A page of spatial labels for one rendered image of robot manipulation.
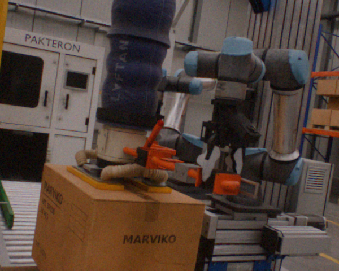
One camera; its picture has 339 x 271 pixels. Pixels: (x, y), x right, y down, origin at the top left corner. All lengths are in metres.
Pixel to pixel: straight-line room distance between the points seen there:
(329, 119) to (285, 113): 8.88
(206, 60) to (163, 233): 0.57
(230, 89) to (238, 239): 0.83
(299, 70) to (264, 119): 0.51
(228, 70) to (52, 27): 10.04
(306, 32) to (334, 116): 8.29
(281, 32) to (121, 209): 1.13
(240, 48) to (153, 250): 0.69
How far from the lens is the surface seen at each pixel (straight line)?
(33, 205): 3.27
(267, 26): 2.03
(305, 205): 2.11
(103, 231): 1.26
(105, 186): 1.37
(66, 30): 11.02
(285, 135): 1.58
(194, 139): 2.09
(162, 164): 1.22
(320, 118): 10.60
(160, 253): 1.38
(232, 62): 1.03
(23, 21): 10.88
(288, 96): 1.52
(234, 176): 1.02
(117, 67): 1.47
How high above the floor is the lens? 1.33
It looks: 3 degrees down
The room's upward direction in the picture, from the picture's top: 8 degrees clockwise
